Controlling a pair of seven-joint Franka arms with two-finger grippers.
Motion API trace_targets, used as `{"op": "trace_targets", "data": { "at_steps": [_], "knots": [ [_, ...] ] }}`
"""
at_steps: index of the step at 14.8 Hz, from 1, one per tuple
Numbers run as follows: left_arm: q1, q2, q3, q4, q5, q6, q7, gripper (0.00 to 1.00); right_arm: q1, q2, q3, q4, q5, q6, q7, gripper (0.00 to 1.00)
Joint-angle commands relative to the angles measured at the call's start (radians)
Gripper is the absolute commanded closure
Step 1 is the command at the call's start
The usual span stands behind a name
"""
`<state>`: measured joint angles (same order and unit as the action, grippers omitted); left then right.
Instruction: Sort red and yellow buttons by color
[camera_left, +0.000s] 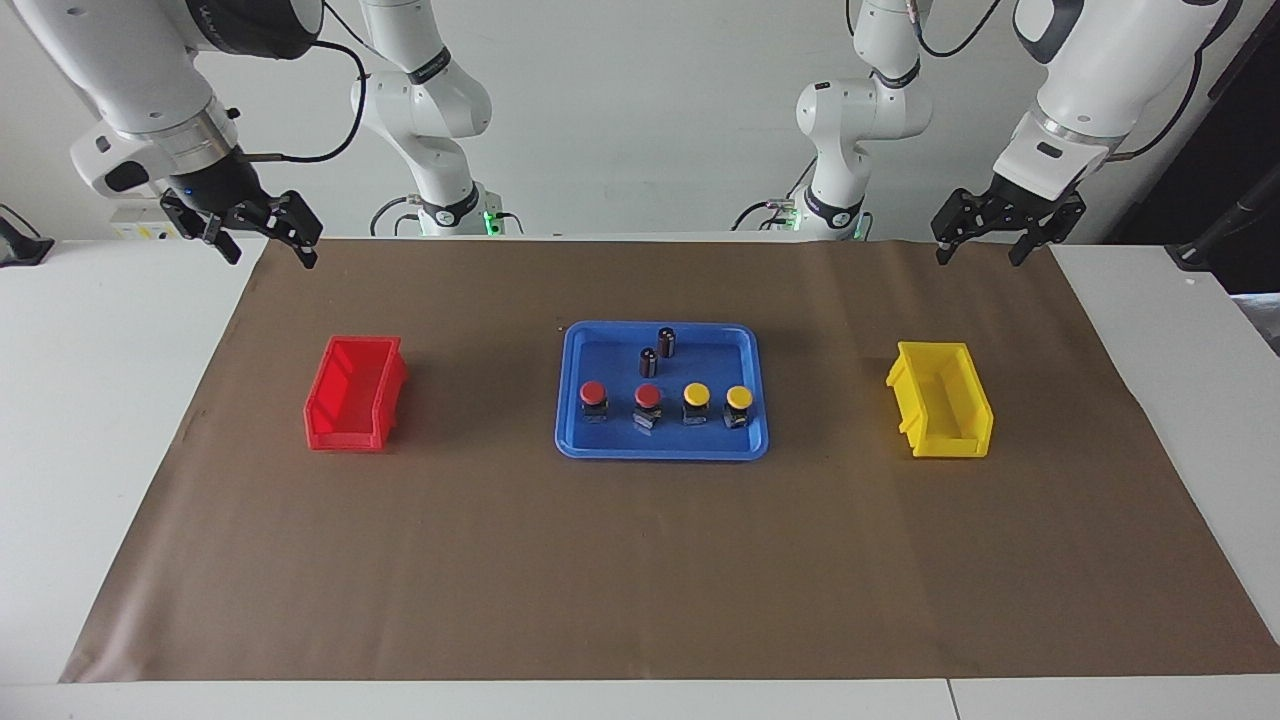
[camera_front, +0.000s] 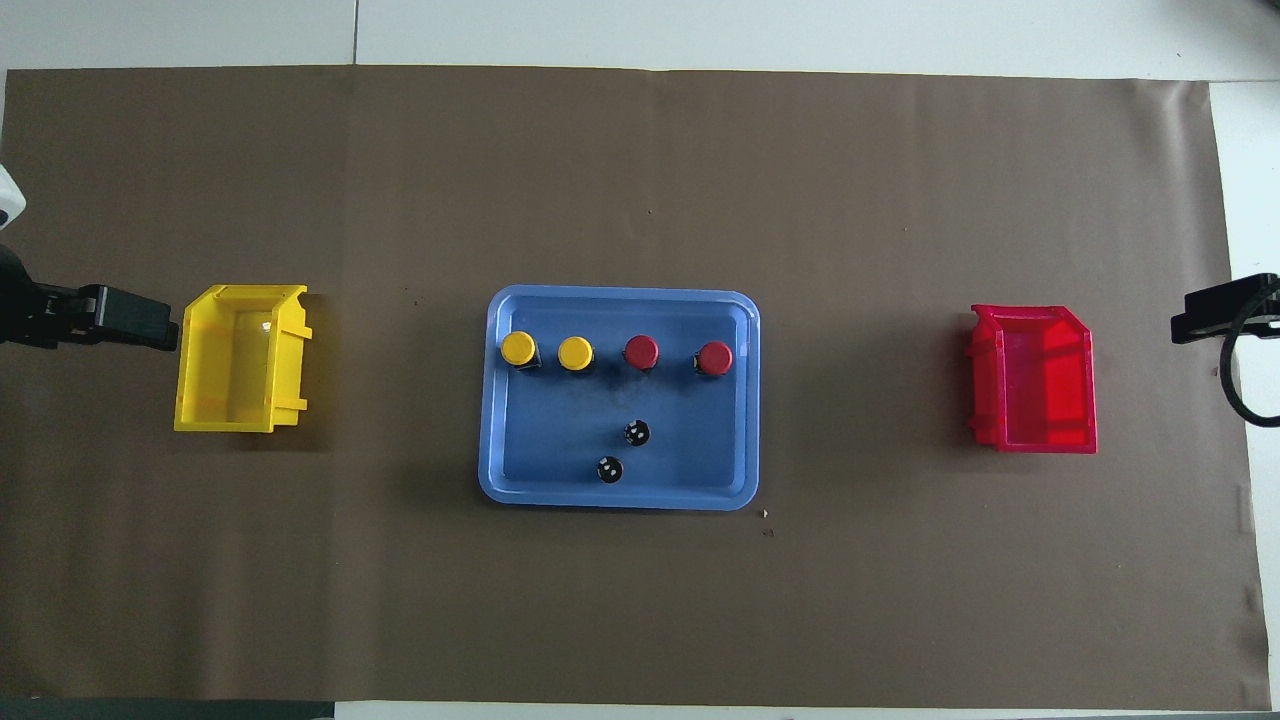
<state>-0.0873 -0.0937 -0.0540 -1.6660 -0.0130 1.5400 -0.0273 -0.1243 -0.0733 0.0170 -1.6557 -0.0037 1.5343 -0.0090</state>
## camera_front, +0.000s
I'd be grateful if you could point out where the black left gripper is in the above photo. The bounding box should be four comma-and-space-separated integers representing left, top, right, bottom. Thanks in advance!
0, 245, 181, 352

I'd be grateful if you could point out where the yellow plastic storage bin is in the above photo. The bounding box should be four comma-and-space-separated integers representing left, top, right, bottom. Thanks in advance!
174, 284, 313, 434

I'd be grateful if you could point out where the red plastic storage bin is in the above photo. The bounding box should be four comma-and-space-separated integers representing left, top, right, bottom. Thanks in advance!
966, 304, 1099, 455

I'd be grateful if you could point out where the blue plastic tray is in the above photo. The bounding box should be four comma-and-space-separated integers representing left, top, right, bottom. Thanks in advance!
478, 285, 761, 513

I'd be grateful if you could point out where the brown paper table mat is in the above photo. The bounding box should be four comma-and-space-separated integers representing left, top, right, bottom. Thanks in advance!
0, 65, 1271, 711

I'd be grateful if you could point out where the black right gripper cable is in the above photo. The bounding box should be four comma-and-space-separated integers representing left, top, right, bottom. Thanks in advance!
1218, 285, 1280, 429

